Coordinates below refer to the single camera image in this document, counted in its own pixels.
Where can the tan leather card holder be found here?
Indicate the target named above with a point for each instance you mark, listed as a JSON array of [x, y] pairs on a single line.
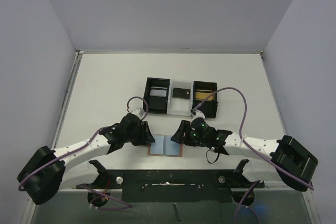
[[164, 146]]

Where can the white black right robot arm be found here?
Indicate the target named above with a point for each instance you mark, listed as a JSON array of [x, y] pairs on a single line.
[[284, 160]]

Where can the black card in bin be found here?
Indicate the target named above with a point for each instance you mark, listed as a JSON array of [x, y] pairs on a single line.
[[181, 93]]

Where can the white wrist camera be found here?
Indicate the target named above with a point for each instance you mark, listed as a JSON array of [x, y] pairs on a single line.
[[197, 114], [139, 112]]

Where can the silver card in bin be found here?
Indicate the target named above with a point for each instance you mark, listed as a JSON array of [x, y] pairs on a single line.
[[158, 92]]

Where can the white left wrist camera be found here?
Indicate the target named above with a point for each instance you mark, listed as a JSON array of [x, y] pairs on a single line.
[[139, 112]]

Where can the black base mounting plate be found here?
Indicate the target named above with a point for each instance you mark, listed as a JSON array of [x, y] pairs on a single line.
[[173, 185]]

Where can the black bin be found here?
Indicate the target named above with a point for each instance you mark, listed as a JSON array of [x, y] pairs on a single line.
[[209, 108], [156, 105]]

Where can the white bin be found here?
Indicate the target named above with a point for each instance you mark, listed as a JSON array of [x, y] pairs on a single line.
[[180, 107]]

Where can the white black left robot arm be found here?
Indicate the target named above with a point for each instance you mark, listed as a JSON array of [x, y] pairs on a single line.
[[43, 174]]

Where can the gold card in bin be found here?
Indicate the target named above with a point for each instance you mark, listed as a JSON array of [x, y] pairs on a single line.
[[201, 95]]

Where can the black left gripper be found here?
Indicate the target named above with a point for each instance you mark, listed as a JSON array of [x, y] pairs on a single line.
[[146, 137]]

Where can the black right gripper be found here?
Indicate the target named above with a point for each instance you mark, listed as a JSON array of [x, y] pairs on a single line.
[[182, 133]]

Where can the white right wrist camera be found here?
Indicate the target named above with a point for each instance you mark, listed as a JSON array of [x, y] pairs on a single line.
[[197, 114]]

